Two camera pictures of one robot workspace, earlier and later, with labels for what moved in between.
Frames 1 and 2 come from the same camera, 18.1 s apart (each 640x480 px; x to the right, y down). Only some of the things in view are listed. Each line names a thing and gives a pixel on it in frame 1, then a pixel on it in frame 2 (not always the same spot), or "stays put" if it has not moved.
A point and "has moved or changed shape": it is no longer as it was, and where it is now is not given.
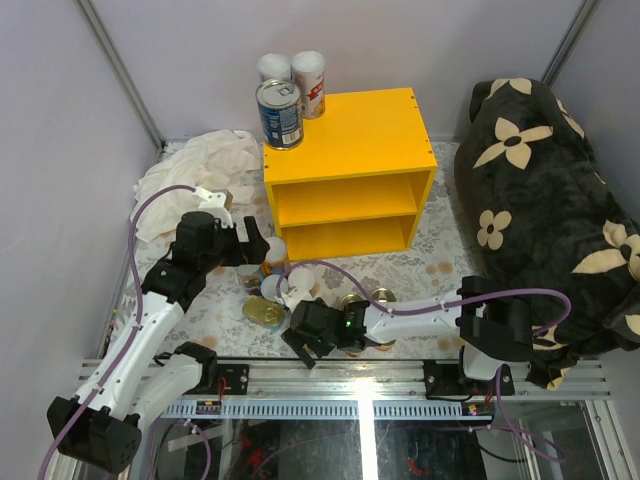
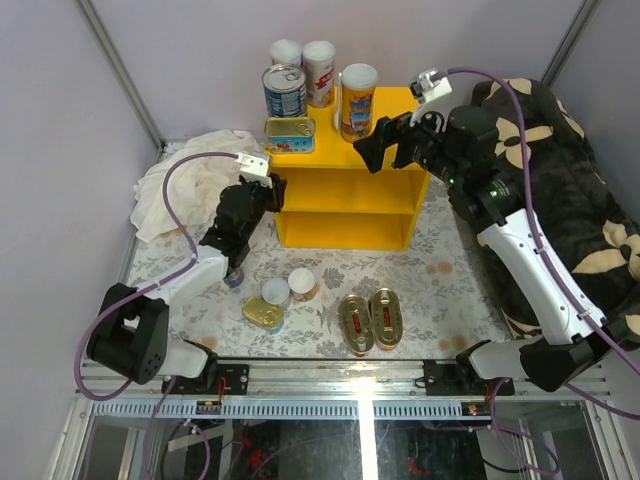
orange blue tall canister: [275, 257] -> [358, 87]
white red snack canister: [307, 69] has moved or changed shape
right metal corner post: [569, 40] stays put
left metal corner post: [122, 73] stays put
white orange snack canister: [273, 66] -> [286, 51]
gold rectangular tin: [263, 310] stays put
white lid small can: [301, 278] stays put
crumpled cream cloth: [213, 160] stays put
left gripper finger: [258, 245] -> [279, 186]
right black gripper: [297, 339] -> [389, 131]
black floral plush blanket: [534, 208] stays put
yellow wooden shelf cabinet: [358, 183] stays put
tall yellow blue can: [250, 278] -> [234, 279]
